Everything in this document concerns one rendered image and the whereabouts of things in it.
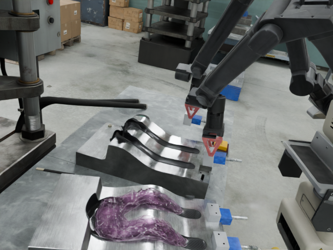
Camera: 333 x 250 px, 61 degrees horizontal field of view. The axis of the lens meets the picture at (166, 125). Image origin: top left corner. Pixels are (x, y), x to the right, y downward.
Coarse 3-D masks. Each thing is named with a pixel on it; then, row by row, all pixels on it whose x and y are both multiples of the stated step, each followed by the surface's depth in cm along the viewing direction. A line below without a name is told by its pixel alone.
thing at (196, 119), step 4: (192, 112) 125; (184, 116) 124; (196, 116) 125; (200, 116) 126; (184, 120) 124; (188, 120) 124; (192, 120) 124; (196, 120) 123; (200, 120) 123; (204, 120) 125; (184, 124) 125; (188, 124) 125; (196, 124) 124
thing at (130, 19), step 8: (112, 0) 694; (120, 0) 687; (128, 0) 707; (112, 8) 704; (120, 8) 698; (128, 8) 692; (136, 8) 713; (112, 16) 712; (120, 16) 706; (128, 16) 701; (136, 16) 694; (112, 24) 720; (120, 24) 712; (128, 24) 709; (136, 24) 702; (136, 32) 710
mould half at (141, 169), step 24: (144, 120) 118; (96, 144) 110; (120, 144) 100; (144, 144) 106; (192, 144) 116; (96, 168) 105; (120, 168) 102; (144, 168) 99; (168, 168) 100; (192, 192) 98
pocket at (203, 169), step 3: (201, 165) 104; (201, 168) 105; (204, 168) 104; (207, 168) 104; (210, 168) 103; (198, 171) 105; (201, 171) 105; (204, 171) 105; (207, 171) 104; (210, 171) 104; (204, 174) 104; (207, 174) 104; (210, 174) 102
